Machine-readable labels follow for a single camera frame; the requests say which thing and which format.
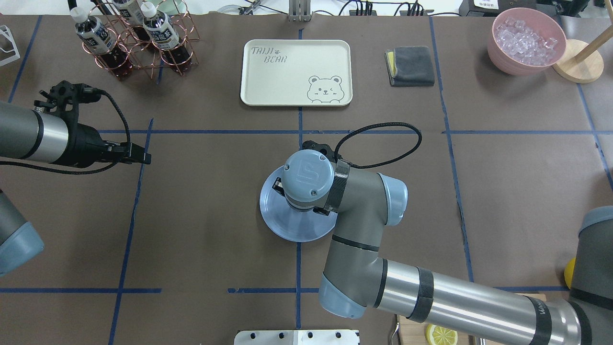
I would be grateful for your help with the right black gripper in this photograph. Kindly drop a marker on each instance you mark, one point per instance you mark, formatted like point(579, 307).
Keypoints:
point(277, 185)

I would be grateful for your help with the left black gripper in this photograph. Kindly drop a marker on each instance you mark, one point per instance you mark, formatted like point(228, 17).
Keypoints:
point(85, 145)

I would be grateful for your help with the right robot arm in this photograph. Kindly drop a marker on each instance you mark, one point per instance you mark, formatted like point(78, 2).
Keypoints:
point(356, 277)

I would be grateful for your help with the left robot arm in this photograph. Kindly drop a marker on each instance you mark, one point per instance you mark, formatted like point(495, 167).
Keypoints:
point(45, 138)

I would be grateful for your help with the blue plate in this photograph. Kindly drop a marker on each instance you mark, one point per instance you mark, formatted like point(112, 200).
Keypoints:
point(288, 223)

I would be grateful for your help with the cream bear tray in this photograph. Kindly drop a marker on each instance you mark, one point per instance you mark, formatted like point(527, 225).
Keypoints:
point(283, 72)

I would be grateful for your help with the dark drink bottle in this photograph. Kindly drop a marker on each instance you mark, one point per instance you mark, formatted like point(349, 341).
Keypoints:
point(131, 13)
point(159, 27)
point(100, 42)

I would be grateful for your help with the green small bowl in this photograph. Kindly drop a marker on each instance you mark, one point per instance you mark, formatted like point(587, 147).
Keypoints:
point(172, 7)

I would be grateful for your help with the grey folded cloth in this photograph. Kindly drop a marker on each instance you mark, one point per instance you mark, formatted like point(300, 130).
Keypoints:
point(410, 66)

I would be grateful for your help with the lemon slice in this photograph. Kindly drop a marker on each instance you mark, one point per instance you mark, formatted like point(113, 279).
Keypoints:
point(436, 335)

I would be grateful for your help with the pink bowl of ice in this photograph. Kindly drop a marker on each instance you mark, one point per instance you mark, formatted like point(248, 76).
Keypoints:
point(524, 41)

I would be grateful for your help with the yellow lemon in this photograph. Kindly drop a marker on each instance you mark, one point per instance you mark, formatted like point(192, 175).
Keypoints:
point(569, 272)

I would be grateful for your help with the wooden cup stand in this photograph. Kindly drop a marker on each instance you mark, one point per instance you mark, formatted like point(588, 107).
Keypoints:
point(581, 62)

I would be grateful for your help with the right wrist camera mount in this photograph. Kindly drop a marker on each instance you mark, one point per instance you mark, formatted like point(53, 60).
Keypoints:
point(323, 148)

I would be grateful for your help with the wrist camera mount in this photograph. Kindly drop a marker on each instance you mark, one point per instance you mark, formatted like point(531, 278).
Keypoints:
point(323, 148)
point(66, 97)

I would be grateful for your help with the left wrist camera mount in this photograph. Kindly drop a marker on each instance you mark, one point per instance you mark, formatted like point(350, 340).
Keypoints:
point(66, 97)

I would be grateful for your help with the copper wire bottle rack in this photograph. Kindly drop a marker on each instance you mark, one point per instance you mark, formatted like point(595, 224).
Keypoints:
point(141, 58)

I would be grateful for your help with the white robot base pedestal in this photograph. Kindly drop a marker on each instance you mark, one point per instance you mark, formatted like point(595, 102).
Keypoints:
point(298, 337)

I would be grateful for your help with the aluminium frame post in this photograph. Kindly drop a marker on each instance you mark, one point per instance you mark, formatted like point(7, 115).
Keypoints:
point(299, 11)

